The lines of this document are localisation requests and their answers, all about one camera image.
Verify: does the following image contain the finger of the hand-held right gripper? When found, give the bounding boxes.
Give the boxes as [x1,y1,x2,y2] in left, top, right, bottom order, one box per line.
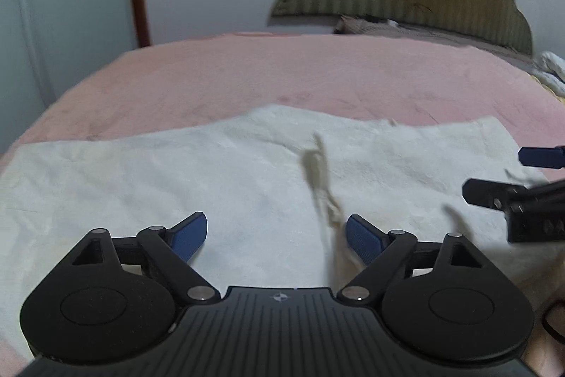
[518,146,565,171]
[462,178,565,211]

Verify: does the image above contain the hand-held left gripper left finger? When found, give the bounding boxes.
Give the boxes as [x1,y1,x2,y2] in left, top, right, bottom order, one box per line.
[70,211,221,308]

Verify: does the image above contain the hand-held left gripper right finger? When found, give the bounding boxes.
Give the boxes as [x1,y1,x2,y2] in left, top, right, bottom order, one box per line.
[338,214,486,309]

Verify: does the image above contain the white pants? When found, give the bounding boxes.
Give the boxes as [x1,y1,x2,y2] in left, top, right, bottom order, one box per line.
[0,103,552,365]

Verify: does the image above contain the white knitted cloth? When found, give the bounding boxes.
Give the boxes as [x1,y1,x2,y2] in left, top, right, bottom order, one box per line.
[531,50,565,97]

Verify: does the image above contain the pink bed blanket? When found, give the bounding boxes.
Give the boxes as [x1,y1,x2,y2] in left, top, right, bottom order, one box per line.
[0,33,565,377]

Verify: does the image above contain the beige pillow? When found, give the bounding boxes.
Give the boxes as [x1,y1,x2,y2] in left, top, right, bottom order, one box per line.
[334,15,533,60]

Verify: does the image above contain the black cord loop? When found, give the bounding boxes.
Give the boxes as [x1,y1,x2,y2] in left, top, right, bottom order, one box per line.
[539,305,565,348]

